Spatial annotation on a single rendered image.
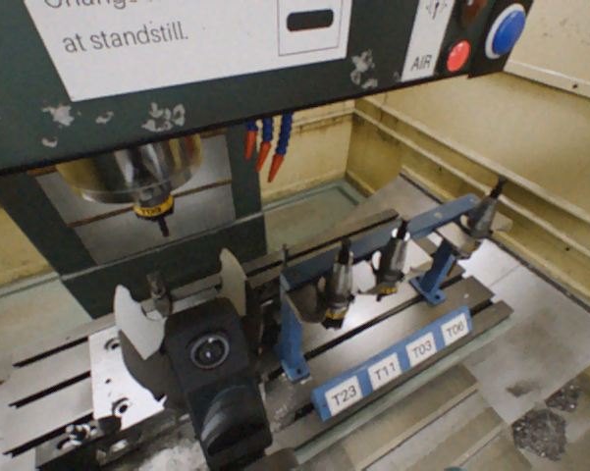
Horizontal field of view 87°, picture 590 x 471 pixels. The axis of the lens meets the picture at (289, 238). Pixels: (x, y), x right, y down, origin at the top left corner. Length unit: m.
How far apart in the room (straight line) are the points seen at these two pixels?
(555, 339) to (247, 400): 1.07
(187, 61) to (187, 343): 0.15
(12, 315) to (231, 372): 1.45
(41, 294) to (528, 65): 1.83
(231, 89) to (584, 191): 1.03
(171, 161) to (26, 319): 1.29
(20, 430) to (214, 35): 0.87
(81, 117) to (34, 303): 1.45
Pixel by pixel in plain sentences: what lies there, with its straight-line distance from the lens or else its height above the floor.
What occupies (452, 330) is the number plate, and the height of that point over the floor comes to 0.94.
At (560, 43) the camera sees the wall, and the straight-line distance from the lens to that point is 1.11.
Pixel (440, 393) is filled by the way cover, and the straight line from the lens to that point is 1.03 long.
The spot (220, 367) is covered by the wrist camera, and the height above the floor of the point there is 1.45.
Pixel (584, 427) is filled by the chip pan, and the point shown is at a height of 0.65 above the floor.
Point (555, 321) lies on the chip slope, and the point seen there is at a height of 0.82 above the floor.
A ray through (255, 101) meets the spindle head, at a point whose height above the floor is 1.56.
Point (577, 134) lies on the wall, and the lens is 1.11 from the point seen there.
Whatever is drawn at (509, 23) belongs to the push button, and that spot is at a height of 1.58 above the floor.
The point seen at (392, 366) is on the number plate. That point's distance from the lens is 0.79.
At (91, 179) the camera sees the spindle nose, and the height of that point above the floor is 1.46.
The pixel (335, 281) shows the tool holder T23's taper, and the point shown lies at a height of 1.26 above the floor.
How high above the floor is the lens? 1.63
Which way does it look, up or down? 45 degrees down
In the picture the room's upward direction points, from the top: straight up
